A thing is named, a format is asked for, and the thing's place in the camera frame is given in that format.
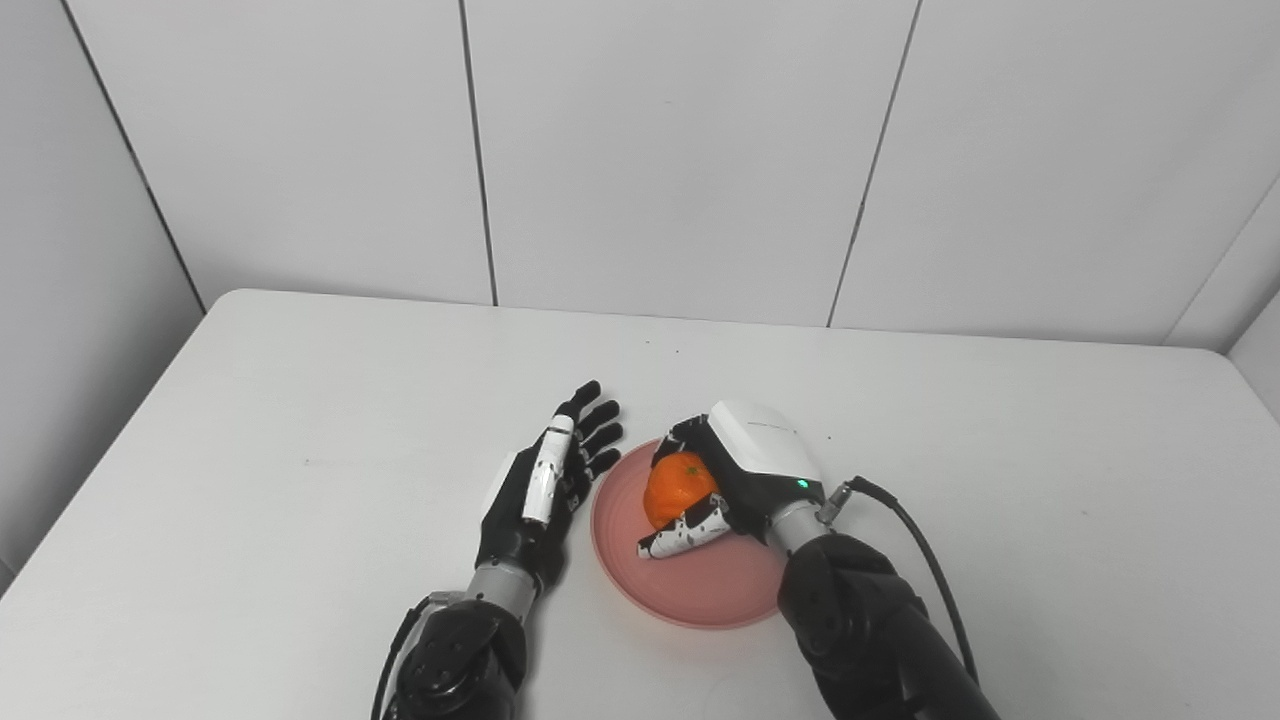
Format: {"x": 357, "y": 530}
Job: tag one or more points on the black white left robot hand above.
{"x": 515, "y": 530}

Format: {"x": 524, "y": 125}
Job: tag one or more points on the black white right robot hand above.
{"x": 765, "y": 450}

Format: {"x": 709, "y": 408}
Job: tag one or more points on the orange fruit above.
{"x": 675, "y": 490}

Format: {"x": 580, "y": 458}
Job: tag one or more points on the pink round plate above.
{"x": 700, "y": 585}

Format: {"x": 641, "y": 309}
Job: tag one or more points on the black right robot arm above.
{"x": 860, "y": 630}

